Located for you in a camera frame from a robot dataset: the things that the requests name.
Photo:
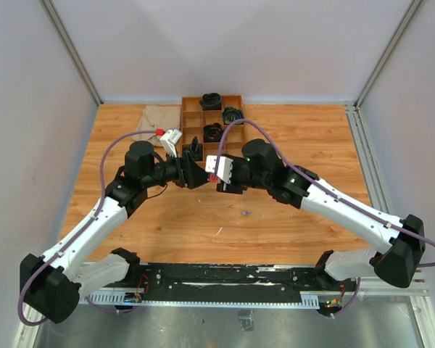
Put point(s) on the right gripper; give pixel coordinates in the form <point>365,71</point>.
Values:
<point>232,187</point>

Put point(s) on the dark floral folded tie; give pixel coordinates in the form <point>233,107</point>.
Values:
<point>194,150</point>

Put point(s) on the black rolled tie top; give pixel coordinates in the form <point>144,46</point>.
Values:
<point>211,102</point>

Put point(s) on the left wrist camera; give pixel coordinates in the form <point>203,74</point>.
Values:
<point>169,141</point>

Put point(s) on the blue yellow rolled tie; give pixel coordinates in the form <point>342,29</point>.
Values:
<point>230,114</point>

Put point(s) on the wooden compartment tray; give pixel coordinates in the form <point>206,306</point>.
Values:
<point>193,119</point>

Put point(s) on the beige folded cloth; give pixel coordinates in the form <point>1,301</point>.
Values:
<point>154,117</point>

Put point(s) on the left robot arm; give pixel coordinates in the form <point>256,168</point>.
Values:
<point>54,282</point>

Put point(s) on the black orange rolled tie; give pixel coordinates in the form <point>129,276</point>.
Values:
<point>212,133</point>

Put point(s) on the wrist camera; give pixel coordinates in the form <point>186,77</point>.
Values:
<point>220,167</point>
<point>169,141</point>

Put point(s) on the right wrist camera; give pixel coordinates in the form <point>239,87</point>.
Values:
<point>220,167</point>

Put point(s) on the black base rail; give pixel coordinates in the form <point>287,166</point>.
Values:
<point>227,283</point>

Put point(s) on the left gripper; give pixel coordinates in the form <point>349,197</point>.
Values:
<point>193,175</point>

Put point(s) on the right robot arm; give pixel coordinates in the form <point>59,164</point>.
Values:
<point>396,245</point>

